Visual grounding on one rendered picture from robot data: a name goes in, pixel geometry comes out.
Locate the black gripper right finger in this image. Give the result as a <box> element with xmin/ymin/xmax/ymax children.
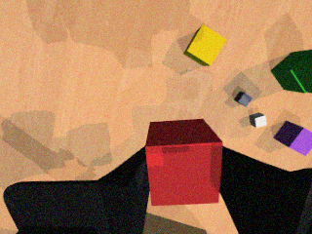
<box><xmin>219</xmin><ymin>146</ymin><xmax>312</xmax><ymax>234</ymax></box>

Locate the red block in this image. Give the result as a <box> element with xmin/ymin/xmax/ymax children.
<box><xmin>145</xmin><ymin>119</ymin><xmax>223</xmax><ymax>206</ymax></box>

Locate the green block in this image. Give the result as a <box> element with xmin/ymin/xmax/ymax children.
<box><xmin>271</xmin><ymin>50</ymin><xmax>312</xmax><ymax>93</ymax></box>
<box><xmin>292</xmin><ymin>54</ymin><xmax>312</xmax><ymax>93</ymax></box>

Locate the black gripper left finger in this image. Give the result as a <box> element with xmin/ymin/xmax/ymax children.
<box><xmin>3</xmin><ymin>146</ymin><xmax>150</xmax><ymax>234</ymax></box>

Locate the small white cube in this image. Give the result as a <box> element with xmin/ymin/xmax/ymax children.
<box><xmin>250</xmin><ymin>112</ymin><xmax>267</xmax><ymax>129</ymax></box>

